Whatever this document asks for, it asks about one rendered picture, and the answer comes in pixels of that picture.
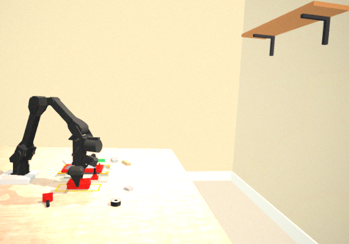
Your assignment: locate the black toy tyre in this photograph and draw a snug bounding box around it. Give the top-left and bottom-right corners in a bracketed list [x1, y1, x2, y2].
[111, 198, 121, 207]

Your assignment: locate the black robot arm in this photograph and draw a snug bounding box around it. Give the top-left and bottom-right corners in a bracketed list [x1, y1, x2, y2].
[9, 96, 103, 175]

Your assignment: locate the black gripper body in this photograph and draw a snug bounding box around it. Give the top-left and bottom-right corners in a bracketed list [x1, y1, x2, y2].
[68, 151, 87, 175]

